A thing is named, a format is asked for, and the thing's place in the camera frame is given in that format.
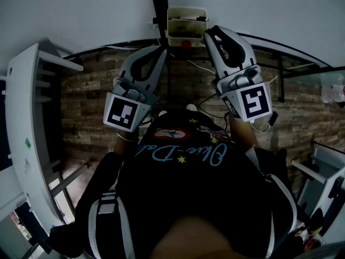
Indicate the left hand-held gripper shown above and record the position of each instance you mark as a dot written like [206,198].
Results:
[122,113]

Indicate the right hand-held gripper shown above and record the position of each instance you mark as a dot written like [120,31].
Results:
[254,101]

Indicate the black whiteboard marker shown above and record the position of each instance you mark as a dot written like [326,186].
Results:
[188,18]

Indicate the person's left forearm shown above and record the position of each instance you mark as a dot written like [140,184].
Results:
[125,144]

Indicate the person's right forearm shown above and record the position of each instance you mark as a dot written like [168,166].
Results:
[242,133]

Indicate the red round magnet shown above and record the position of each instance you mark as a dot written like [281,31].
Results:
[186,44]

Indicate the white shoe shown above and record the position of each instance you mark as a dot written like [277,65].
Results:
[191,107]
[162,113]

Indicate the white plastic holder box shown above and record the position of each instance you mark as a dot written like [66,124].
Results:
[186,27]

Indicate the black vertical pole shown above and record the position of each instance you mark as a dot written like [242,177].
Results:
[159,7]

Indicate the small black adapter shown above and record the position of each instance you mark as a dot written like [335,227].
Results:
[274,118]

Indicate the clear plastic bottle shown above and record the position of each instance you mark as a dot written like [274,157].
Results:
[334,89]

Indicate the white shelf unit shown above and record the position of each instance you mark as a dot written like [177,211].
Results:
[24,112]

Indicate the black printed shirt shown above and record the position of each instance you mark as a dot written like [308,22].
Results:
[188,187]

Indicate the green sticker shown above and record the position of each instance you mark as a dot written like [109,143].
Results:
[27,142]

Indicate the white desk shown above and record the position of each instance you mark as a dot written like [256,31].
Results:
[328,171]

